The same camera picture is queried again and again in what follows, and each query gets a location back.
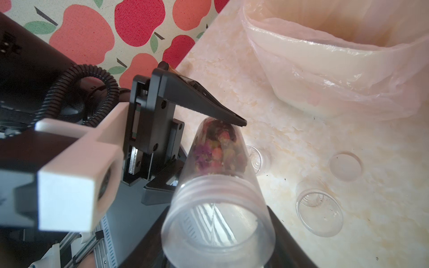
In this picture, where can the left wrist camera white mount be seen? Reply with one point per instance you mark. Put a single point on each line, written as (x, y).
(61, 176)

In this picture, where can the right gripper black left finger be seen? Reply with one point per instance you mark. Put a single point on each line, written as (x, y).
(149, 252)

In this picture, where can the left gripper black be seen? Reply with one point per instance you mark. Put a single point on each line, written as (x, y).
(152, 143)

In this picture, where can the aluminium front rail frame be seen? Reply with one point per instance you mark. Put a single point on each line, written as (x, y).
(75, 247)

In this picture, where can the pink plastic bin liner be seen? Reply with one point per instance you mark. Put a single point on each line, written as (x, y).
(335, 60)

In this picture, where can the tall clear jar of rosebuds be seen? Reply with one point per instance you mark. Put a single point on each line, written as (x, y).
(318, 210)

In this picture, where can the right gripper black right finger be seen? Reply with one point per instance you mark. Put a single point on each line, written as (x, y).
(287, 252)

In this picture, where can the cream trash bin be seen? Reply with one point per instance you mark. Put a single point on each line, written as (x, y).
(335, 53)

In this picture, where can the clear jar lid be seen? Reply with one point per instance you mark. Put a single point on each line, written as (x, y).
(345, 166)

